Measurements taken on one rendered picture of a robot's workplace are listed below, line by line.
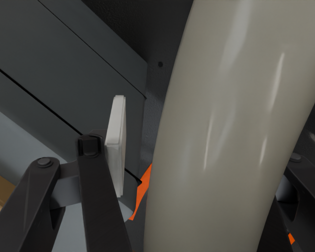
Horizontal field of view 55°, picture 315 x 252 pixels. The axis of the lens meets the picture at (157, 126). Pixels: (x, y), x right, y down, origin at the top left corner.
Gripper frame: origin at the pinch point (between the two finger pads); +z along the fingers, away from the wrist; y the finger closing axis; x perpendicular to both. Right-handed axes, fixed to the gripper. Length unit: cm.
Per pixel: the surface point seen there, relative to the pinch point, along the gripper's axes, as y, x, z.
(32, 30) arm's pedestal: -17.2, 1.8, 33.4
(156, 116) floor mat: 6, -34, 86
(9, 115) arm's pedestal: -13.0, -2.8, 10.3
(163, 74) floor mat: 8, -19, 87
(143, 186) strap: 1, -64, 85
